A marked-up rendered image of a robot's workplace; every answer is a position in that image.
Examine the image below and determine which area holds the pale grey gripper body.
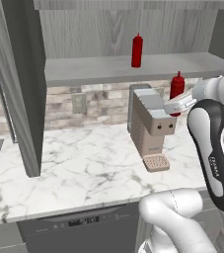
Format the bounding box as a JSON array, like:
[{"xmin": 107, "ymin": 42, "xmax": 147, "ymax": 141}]
[{"xmin": 163, "ymin": 90, "xmax": 198, "ymax": 117}]

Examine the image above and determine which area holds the grey wood cabinet door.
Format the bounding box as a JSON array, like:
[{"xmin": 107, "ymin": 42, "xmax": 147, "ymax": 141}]
[
  {"xmin": 0, "ymin": 0, "xmax": 47, "ymax": 179},
  {"xmin": 208, "ymin": 8, "xmax": 224, "ymax": 66}
]

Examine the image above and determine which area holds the red condiment bottle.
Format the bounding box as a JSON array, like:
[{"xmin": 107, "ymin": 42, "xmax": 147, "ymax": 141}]
[
  {"xmin": 169, "ymin": 70, "xmax": 187, "ymax": 118},
  {"xmin": 130, "ymin": 33, "xmax": 144, "ymax": 69}
]

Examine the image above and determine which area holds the beige coffee machine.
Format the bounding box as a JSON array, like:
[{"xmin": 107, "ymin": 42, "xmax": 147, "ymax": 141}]
[{"xmin": 126, "ymin": 83, "xmax": 178, "ymax": 174}]

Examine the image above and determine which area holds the grey base cupboard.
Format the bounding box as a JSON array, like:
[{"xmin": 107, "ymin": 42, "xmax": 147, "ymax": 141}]
[
  {"xmin": 197, "ymin": 189, "xmax": 224, "ymax": 253},
  {"xmin": 0, "ymin": 221, "xmax": 29, "ymax": 253}
]

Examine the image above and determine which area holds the dark grey dishwasher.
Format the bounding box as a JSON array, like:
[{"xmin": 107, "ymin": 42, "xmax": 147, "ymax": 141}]
[{"xmin": 16, "ymin": 202, "xmax": 141, "ymax": 253}]

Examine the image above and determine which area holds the grey wood wall cabinet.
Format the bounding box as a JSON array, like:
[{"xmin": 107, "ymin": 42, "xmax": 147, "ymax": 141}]
[{"xmin": 33, "ymin": 0, "xmax": 224, "ymax": 88}]

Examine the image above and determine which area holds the grey wall outlet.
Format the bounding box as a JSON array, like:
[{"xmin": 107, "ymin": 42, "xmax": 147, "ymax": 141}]
[{"xmin": 71, "ymin": 93, "xmax": 88, "ymax": 116}]

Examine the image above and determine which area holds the grey cabinet door handle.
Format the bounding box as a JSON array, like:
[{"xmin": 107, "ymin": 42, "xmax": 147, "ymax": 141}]
[{"xmin": 0, "ymin": 31, "xmax": 19, "ymax": 144}]

